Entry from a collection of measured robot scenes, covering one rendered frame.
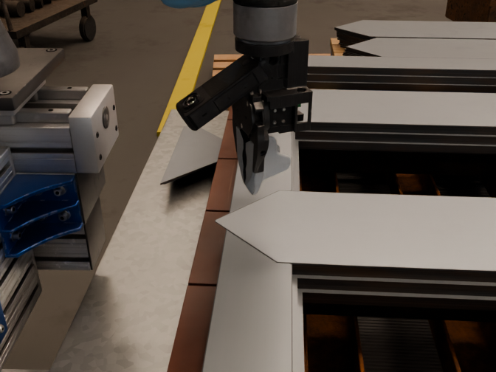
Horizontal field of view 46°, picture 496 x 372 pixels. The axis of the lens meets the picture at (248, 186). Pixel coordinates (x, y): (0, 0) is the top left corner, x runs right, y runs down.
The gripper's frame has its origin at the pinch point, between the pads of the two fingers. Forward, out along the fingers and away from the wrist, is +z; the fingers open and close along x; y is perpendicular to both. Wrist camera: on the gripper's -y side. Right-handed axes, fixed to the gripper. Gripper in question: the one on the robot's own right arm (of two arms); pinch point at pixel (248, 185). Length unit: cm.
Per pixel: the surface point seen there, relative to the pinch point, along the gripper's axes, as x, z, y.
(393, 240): -11.8, 5.4, 16.1
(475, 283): -21.2, 7.2, 22.1
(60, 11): 379, 59, 5
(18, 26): 344, 59, -25
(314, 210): -1.3, 5.4, 9.7
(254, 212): 1.4, 5.4, 1.5
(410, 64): 50, 5, 62
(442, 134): 16.5, 7.2, 46.1
